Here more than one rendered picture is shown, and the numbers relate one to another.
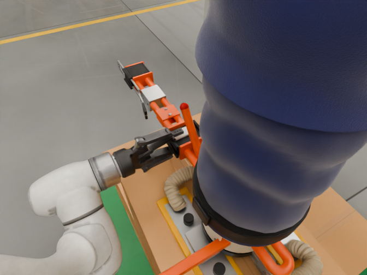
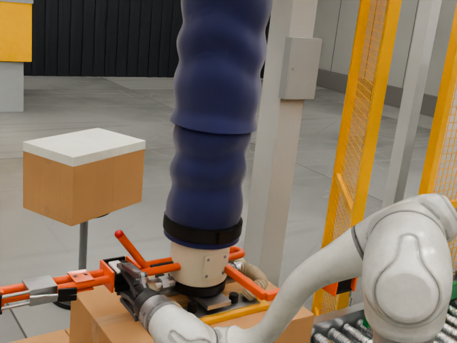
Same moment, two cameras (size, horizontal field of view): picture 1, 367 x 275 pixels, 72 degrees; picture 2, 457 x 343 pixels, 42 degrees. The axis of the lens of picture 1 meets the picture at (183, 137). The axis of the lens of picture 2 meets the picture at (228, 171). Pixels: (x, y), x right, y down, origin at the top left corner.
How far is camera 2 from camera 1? 153 cm
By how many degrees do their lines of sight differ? 82
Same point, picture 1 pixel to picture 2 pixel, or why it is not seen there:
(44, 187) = (195, 324)
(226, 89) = (243, 131)
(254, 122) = (245, 139)
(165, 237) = not seen: hidden behind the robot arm
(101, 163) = (164, 299)
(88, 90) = not seen: outside the picture
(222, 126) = (231, 156)
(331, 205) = not seen: hidden behind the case
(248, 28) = (248, 107)
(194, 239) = (213, 301)
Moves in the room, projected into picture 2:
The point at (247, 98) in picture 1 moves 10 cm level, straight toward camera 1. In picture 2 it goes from (249, 128) to (287, 134)
